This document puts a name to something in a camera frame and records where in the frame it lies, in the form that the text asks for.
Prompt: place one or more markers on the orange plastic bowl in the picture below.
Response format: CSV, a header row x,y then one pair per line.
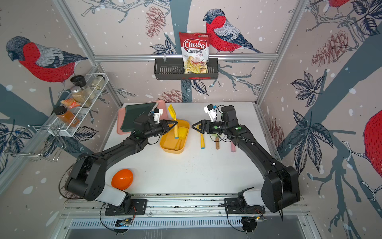
x,y
122,179

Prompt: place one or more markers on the pink plastic tray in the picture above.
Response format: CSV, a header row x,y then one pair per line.
x,y
161,105

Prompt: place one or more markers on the green shovel wooden handle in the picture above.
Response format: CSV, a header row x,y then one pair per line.
x,y
215,138

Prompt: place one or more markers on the black round connector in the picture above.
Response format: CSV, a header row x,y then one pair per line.
x,y
249,224

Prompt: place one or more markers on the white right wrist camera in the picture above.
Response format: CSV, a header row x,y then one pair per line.
x,y
211,111

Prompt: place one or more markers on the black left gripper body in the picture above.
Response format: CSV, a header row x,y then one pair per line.
x,y
157,129

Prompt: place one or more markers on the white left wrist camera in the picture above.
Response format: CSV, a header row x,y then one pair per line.
x,y
157,114

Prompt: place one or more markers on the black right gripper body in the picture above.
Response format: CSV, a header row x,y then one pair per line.
x,y
215,127

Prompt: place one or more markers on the yellow shovel in box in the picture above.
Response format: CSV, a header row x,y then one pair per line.
x,y
182,134

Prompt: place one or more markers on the purple shovel pink handle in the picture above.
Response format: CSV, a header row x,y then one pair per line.
x,y
233,147

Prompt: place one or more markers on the chrome wire hanger rack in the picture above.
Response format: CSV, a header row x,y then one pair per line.
x,y
34,143

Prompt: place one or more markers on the orange sauce jar black lid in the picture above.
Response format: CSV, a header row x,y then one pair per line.
x,y
66,116

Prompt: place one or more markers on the red cassava chips bag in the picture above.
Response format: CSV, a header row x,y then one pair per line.
x,y
195,52

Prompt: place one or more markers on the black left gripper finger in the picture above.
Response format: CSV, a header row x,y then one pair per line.
x,y
171,128
171,123

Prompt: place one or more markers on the yellow shovel blue-tipped handle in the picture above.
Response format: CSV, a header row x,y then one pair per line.
x,y
203,146

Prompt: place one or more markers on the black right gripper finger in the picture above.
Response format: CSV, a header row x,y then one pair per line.
x,y
198,129
199,124

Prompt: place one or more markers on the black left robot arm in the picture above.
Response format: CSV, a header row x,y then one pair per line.
x,y
87,178

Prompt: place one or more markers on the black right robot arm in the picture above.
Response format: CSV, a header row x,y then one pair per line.
x,y
281,187

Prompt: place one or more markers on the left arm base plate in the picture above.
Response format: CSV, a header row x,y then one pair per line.
x,y
130,207

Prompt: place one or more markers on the silver-lid spice jar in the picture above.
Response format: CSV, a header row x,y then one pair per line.
x,y
81,96

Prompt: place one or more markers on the black-lid spice jar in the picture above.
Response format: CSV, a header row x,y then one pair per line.
x,y
79,81

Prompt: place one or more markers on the white wire spice rack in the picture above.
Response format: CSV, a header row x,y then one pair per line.
x,y
80,112

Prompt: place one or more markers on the small circuit board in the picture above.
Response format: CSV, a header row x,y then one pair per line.
x,y
123,222

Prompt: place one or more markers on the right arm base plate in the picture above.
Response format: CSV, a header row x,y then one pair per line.
x,y
232,206

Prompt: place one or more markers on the orange snack packet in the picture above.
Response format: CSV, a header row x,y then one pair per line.
x,y
70,103

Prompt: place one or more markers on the pale glass jar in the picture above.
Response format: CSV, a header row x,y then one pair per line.
x,y
98,82

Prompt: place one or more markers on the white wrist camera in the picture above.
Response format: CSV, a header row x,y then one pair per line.
x,y
157,114
211,111

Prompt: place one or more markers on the yellow plastic storage box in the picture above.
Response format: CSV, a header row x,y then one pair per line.
x,y
170,144

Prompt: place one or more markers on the dark green folded cloth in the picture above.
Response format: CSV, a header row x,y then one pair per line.
x,y
131,112

